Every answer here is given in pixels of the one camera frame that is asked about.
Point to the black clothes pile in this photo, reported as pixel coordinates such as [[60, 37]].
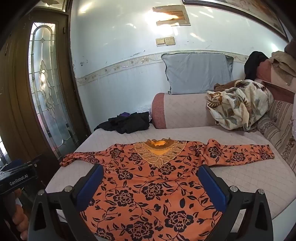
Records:
[[129, 122]]

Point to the striped sofa cushion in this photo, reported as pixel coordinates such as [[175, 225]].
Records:
[[279, 122]]

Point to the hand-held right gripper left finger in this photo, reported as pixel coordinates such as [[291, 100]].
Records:
[[90, 185]]

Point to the framed picture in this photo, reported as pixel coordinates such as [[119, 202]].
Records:
[[254, 9]]

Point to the person's left hand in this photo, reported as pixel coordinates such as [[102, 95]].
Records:
[[20, 216]]

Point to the wooden door with leaded glass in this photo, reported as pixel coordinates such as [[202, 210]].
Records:
[[13, 92]]

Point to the grey pillow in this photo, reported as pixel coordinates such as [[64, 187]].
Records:
[[198, 71]]

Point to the beige light switch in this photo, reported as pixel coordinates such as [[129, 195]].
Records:
[[170, 40], [160, 41]]

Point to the cream floral blanket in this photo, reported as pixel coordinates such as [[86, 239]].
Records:
[[242, 104]]

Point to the beige cloth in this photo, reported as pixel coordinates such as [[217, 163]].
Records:
[[283, 62]]

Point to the brown cloth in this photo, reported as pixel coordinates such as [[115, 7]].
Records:
[[225, 85]]

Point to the pink quilted sofa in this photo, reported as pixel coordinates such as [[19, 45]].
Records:
[[242, 169]]

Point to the black cloth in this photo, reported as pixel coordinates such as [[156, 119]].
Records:
[[254, 62]]

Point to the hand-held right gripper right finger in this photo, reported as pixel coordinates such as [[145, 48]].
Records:
[[211, 184]]

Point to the clear plastic bag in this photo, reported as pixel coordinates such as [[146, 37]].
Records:
[[149, 110]]

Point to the purple cloth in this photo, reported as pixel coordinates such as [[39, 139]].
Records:
[[124, 114]]

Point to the orange floral blouse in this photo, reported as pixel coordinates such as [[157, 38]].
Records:
[[143, 185]]

